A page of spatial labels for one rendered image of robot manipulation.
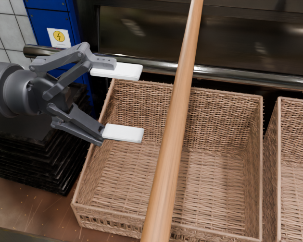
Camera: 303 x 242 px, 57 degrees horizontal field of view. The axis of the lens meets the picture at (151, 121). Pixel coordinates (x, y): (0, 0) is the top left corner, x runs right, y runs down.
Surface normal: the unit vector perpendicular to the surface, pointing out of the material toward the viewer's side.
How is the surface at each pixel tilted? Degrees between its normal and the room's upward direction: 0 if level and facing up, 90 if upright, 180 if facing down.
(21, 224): 0
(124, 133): 0
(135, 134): 0
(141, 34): 70
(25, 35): 90
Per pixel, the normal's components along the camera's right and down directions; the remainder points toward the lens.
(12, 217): 0.00, -0.70
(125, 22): -0.18, 0.43
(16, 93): -0.15, 0.13
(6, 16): -0.20, 0.70
